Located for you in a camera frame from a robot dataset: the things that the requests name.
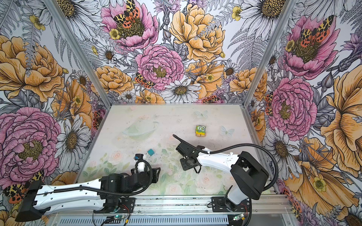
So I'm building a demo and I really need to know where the teal cube block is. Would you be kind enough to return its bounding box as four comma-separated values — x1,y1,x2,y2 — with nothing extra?
147,149,155,156

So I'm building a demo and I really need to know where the green owl toy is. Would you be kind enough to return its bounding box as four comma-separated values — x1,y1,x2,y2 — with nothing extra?
195,125,206,134

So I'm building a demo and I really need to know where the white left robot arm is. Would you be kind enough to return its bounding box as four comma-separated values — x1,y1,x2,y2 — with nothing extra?
16,160,161,222

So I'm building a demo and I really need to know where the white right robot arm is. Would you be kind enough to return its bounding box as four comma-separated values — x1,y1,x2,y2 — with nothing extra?
173,134,273,212

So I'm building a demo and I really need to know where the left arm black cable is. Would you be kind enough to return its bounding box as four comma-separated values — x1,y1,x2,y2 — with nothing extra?
52,159,154,197

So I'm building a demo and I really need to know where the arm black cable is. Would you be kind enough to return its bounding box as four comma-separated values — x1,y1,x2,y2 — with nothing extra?
52,159,154,197
205,143,279,226

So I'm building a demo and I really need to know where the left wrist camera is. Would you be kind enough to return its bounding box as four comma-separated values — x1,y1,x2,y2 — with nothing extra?
134,153,144,162

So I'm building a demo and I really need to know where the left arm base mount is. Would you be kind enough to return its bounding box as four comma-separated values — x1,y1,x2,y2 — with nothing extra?
93,197,136,214

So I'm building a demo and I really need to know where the aluminium rail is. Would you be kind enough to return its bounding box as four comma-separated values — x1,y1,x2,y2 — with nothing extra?
53,194,292,216

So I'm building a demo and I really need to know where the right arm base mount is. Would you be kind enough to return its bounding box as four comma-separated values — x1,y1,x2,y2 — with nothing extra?
210,196,251,212

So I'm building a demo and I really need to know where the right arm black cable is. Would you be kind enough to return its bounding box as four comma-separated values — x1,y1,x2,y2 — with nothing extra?
205,143,279,226

